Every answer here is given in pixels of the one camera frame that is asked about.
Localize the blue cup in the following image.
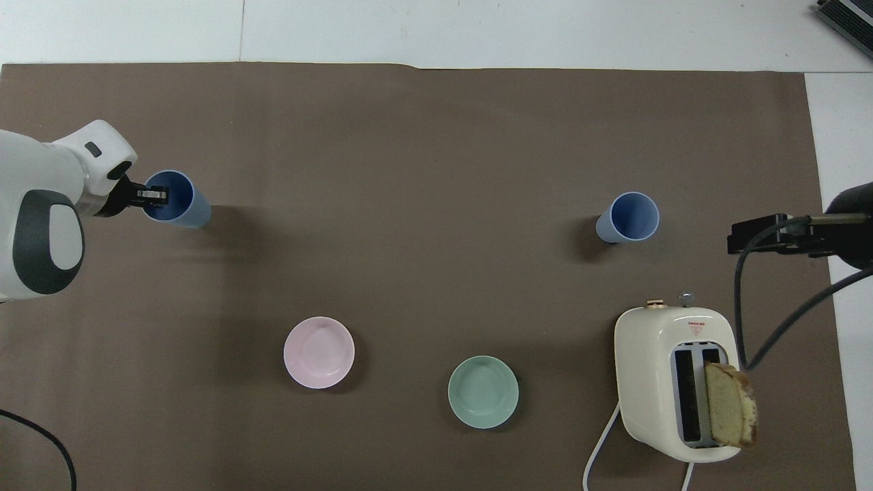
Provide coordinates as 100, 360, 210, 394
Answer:
142, 170, 213, 229
595, 192, 661, 245

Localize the white power cord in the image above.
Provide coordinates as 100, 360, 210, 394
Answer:
582, 401, 697, 491

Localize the black cable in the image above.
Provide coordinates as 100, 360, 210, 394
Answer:
0, 408, 78, 491
733, 215, 873, 373

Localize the green bowl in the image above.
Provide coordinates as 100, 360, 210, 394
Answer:
447, 355, 520, 430

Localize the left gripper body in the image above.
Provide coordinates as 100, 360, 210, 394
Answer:
97, 175, 147, 219

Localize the bread slice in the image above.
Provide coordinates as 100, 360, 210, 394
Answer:
703, 362, 760, 450

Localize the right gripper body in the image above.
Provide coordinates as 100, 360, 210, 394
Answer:
809, 181, 873, 271

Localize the black stand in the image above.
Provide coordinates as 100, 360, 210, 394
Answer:
814, 0, 873, 40

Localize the pink bowl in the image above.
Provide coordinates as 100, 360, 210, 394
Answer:
283, 316, 356, 390

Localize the cream toaster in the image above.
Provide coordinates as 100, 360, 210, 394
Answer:
613, 292, 743, 465

